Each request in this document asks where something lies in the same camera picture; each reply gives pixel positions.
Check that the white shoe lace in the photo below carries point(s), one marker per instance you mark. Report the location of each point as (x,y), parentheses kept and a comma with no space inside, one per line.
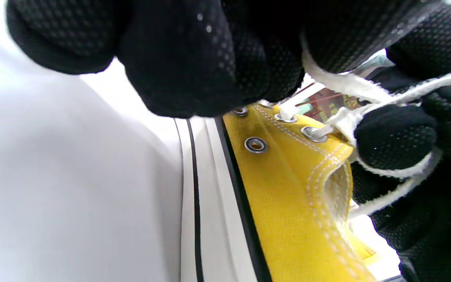
(350,84)

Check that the yellow canvas shoe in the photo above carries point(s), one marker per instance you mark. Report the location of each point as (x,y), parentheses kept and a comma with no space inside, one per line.
(288,196)

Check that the person's left hand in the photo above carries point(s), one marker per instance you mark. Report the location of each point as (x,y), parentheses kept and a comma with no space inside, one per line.
(194,51)

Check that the person's right hand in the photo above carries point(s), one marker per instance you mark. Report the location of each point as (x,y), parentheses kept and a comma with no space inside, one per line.
(397,137)

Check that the glass door fire cabinet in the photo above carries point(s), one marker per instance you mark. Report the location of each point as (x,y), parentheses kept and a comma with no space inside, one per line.
(323,105)

